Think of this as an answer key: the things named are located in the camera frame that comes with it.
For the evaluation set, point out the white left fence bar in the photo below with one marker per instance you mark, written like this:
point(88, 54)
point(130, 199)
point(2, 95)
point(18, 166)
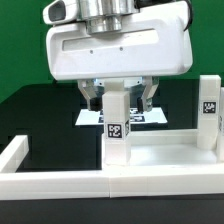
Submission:
point(13, 155)

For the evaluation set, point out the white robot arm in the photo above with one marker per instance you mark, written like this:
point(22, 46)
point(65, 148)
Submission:
point(93, 41)

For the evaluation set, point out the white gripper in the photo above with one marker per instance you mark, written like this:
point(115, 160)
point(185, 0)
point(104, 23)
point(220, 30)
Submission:
point(110, 39)

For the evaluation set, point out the marker tag sheet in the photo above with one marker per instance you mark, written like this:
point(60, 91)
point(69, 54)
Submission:
point(156, 115)

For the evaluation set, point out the white desk tabletop tray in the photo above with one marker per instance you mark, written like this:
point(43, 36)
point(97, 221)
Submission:
point(183, 147)

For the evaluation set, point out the white front fence bar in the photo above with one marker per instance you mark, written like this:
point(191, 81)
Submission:
point(154, 181)

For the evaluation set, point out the white fence bar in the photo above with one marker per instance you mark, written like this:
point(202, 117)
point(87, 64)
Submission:
point(154, 181)
point(13, 155)

